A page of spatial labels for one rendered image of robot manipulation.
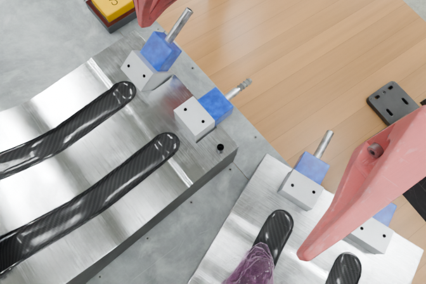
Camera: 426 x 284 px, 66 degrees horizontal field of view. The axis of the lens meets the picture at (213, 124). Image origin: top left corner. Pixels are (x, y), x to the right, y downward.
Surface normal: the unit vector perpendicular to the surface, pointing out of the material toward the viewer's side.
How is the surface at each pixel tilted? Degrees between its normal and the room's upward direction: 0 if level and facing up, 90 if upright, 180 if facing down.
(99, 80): 1
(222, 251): 28
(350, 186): 20
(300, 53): 0
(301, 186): 0
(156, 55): 40
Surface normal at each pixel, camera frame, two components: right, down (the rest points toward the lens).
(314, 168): 0.03, -0.35
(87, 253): 0.37, -0.57
